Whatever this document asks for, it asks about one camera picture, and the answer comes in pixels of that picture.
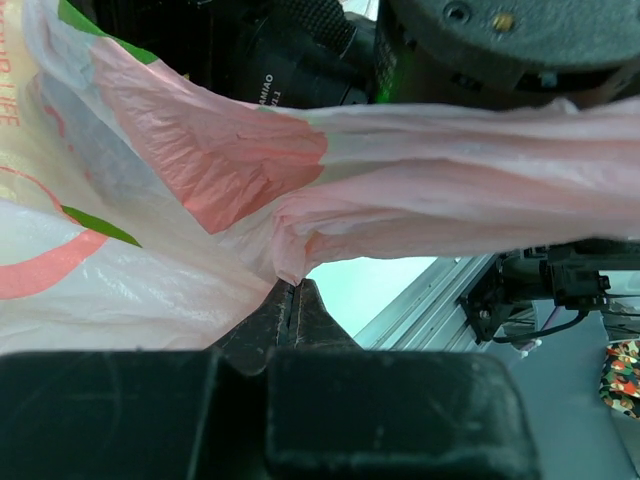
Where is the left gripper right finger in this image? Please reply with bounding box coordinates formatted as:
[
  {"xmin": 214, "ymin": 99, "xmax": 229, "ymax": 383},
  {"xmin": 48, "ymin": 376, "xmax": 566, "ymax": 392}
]
[{"xmin": 292, "ymin": 279, "xmax": 359, "ymax": 349}]

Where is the aluminium frame rail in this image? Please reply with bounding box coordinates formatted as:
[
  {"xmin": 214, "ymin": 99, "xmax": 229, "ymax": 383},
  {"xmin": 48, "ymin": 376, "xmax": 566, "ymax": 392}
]
[{"xmin": 355, "ymin": 255, "xmax": 493, "ymax": 352}]

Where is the pink plastic bag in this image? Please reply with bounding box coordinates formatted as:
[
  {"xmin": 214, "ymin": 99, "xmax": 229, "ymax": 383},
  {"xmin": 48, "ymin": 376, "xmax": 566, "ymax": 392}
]
[{"xmin": 1, "ymin": 1, "xmax": 639, "ymax": 353}]

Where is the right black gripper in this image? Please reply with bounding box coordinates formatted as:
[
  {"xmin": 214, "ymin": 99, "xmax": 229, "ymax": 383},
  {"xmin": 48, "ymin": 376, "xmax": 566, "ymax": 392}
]
[{"xmin": 199, "ymin": 1, "xmax": 639, "ymax": 108}]

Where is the colourful patterned cloth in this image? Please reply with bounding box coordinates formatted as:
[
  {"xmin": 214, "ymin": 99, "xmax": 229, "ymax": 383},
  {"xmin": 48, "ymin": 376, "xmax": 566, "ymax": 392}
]
[{"xmin": 599, "ymin": 338, "xmax": 639, "ymax": 420}]

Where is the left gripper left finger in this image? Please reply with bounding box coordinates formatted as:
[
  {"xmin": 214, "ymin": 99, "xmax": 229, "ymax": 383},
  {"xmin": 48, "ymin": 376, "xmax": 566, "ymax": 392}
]
[{"xmin": 213, "ymin": 280, "xmax": 295, "ymax": 375}]

